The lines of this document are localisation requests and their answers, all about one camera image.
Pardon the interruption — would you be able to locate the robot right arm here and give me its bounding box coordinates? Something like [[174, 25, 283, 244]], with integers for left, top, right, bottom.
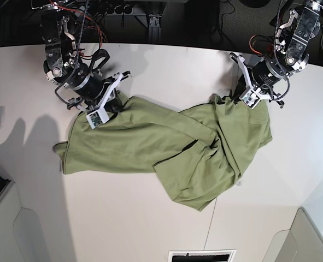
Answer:
[[40, 1, 116, 111]]

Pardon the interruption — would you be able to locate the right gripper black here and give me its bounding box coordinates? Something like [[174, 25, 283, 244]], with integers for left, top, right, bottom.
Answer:
[[56, 71, 123, 113]]

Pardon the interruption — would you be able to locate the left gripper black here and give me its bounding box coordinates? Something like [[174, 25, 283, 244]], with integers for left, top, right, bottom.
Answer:
[[230, 58, 284, 104]]

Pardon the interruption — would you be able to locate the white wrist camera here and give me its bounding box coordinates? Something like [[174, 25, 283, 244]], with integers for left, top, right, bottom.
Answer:
[[239, 88, 261, 109], [86, 108, 110, 129]]

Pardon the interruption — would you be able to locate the aluminium table leg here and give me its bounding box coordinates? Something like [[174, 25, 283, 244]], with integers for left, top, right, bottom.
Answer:
[[147, 15, 162, 44]]

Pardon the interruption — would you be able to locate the grey chair right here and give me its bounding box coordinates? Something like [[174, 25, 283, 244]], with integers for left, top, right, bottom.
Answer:
[[263, 207, 323, 261]]

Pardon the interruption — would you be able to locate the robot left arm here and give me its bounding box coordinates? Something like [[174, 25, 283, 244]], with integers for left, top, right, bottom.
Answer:
[[230, 1, 323, 109]]

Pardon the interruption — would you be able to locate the white framed floor vent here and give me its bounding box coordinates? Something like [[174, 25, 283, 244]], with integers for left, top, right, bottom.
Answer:
[[167, 249, 237, 262]]

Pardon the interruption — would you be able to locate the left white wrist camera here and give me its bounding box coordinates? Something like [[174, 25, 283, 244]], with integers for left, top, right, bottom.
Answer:
[[239, 88, 261, 109]]

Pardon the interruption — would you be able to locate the green t-shirt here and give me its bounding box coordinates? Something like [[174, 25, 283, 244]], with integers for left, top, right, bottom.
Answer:
[[53, 93, 272, 211]]

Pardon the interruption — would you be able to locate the grey chair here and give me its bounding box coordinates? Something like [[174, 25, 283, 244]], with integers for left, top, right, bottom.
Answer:
[[0, 181, 51, 261], [263, 207, 323, 261]]

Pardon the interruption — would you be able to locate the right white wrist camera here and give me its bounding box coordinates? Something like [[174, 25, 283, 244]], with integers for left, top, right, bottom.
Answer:
[[86, 108, 110, 129]]

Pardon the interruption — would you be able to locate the grey chair left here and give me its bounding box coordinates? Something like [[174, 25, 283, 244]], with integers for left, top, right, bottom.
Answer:
[[0, 181, 51, 261]]

